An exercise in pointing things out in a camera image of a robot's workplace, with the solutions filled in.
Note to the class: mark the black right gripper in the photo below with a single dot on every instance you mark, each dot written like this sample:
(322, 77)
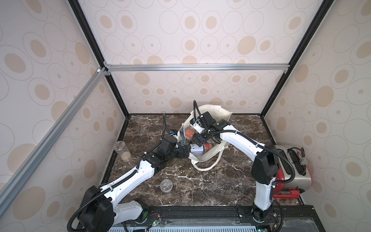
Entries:
(200, 137)

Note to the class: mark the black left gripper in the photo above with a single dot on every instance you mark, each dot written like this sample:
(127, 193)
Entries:
(182, 153)

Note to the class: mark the cream canvas starry night bag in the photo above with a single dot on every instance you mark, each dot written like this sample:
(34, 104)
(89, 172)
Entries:
(214, 146)

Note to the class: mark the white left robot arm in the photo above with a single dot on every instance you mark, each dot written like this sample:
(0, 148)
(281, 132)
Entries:
(101, 207)

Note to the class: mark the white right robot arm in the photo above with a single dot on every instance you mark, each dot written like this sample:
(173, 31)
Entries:
(265, 158)

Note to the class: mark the red lid seed jar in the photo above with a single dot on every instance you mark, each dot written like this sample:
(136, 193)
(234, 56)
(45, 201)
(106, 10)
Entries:
(189, 133)

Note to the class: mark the purple label seed jar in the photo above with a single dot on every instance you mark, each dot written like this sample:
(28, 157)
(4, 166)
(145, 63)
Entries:
(196, 150)

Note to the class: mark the red and steel toaster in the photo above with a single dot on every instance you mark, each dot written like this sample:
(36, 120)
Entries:
(302, 180)

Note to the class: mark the silver aluminium crossbar back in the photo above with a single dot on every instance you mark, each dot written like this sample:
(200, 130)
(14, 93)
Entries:
(197, 67)

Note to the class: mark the silver aluminium bar left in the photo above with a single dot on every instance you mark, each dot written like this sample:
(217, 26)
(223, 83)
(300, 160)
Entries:
(30, 165)

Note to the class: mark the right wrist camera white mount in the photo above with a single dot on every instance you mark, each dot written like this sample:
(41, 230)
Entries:
(197, 126)

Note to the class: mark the clear plastic jar by wall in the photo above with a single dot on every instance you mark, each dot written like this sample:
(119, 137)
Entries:
(122, 150)

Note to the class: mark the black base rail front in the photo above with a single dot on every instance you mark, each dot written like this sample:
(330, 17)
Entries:
(217, 219)

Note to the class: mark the black corner frame post left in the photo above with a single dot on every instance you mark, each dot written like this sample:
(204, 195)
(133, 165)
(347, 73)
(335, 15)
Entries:
(88, 33)

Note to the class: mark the black corner frame post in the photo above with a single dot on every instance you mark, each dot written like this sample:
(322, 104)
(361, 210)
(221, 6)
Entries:
(88, 33)
(310, 32)

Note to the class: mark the black corner frame post right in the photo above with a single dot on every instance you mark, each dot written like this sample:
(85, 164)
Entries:
(310, 32)

